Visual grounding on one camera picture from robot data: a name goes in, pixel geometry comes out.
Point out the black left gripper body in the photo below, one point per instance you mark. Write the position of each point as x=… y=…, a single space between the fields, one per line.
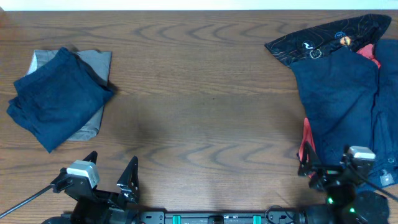
x=109 y=196

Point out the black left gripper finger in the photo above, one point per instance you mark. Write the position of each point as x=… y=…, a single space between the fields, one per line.
x=91 y=157
x=129 y=182

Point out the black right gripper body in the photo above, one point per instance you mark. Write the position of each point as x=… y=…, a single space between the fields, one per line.
x=327 y=178

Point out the navy blue shorts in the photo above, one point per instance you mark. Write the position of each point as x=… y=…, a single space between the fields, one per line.
x=58 y=99

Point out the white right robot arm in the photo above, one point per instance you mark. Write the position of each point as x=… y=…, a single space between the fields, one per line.
x=350 y=197

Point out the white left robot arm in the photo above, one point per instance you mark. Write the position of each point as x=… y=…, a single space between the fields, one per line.
x=86 y=211

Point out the red garment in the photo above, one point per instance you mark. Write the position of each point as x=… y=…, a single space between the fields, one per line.
x=306 y=137

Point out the blue denim jeans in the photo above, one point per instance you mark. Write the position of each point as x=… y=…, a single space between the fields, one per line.
x=384 y=115

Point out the dark blue garment in pile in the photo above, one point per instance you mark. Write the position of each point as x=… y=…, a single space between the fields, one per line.
x=339 y=102

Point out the folded grey shorts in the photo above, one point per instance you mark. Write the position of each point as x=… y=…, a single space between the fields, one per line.
x=100 y=62

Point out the black patterned shorts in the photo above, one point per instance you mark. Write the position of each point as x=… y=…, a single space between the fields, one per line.
x=320 y=41

